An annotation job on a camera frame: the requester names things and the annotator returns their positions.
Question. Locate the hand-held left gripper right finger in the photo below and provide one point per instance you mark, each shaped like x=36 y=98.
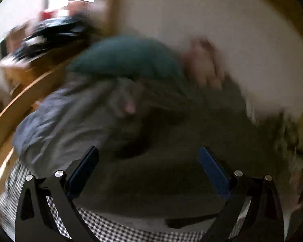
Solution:
x=214 y=172

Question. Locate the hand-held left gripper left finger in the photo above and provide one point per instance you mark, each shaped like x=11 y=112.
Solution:
x=82 y=172

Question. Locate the olive green large garment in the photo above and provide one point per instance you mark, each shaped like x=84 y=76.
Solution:
x=192 y=131

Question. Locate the grey cloth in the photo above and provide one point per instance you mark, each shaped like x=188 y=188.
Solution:
x=73 y=116

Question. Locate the checkered bed sheet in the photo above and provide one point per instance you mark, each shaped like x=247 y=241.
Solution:
x=111 y=226

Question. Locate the pink cloth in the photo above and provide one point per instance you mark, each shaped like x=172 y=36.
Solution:
x=204 y=65

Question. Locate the wooden cabinet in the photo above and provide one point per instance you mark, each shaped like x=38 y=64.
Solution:
x=17 y=73

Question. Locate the teal cloth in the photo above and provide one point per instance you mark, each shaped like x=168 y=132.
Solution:
x=126 y=55

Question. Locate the black bag on shelf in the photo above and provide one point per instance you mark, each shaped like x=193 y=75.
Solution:
x=53 y=32

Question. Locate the red box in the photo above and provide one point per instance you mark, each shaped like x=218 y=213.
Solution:
x=54 y=11

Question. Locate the wooden bed frame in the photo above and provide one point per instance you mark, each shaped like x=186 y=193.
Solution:
x=15 y=111

